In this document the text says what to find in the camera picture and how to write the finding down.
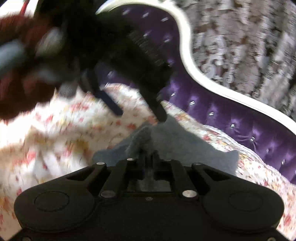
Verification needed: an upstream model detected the purple tufted velvet sofa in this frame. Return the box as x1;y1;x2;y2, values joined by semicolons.
99;1;295;183

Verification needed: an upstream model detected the grey damask curtain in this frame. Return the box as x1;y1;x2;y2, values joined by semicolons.
174;1;295;118

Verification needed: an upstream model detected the floral quilted bedspread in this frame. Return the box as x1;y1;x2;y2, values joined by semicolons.
1;84;295;240

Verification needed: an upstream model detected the grey argyle knit sweater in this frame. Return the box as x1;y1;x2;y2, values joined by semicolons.
92;115;240;193

